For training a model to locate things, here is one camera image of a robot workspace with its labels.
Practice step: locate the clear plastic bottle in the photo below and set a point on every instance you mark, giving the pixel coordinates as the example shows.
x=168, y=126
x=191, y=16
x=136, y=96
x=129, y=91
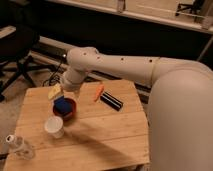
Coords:
x=19, y=146

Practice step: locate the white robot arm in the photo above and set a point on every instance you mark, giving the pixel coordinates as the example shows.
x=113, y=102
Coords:
x=180, y=105

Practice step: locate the orange carrot toy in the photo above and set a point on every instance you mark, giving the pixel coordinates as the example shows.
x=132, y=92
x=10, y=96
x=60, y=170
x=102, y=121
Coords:
x=99, y=91

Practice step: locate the wooden pallet table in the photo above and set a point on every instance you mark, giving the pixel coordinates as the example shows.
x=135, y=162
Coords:
x=97, y=138

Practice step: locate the blue block in bowl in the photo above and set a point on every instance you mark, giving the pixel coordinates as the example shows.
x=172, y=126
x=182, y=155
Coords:
x=62, y=105

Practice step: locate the yellow sponge block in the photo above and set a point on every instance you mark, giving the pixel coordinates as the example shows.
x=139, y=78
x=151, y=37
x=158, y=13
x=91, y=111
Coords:
x=55, y=92

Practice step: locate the white paper cup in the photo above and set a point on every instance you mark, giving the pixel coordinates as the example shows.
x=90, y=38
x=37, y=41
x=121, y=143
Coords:
x=54, y=126

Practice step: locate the black office chair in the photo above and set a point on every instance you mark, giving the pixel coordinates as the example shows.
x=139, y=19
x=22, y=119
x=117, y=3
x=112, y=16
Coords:
x=14, y=57

